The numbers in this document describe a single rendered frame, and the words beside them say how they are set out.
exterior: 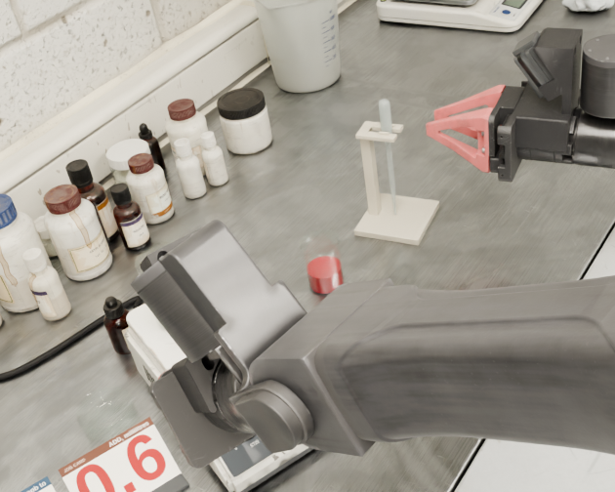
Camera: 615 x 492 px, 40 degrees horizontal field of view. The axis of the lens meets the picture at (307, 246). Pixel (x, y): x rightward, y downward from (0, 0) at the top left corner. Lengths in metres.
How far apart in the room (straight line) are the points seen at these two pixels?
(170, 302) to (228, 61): 0.90
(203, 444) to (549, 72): 0.48
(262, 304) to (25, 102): 0.73
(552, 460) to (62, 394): 0.48
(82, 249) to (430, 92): 0.57
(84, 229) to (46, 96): 0.23
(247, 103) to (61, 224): 0.32
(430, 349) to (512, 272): 0.60
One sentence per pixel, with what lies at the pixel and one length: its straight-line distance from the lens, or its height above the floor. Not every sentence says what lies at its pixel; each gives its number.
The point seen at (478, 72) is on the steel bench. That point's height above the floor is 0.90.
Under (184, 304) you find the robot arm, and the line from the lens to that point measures 0.47.
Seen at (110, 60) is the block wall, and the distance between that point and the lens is 1.23.
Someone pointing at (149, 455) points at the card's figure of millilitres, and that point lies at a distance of 0.79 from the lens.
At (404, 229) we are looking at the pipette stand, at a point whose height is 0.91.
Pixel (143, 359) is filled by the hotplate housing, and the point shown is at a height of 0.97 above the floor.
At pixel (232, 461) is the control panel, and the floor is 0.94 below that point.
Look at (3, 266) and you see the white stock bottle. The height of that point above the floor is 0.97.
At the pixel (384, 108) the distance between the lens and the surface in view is 0.93.
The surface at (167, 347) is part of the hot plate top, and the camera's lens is 0.78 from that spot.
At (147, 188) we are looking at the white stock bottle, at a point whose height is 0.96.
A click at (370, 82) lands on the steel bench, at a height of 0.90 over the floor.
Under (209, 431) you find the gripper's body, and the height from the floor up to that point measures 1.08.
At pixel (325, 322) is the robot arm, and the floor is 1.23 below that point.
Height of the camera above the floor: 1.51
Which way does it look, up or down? 37 degrees down
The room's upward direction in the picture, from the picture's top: 11 degrees counter-clockwise
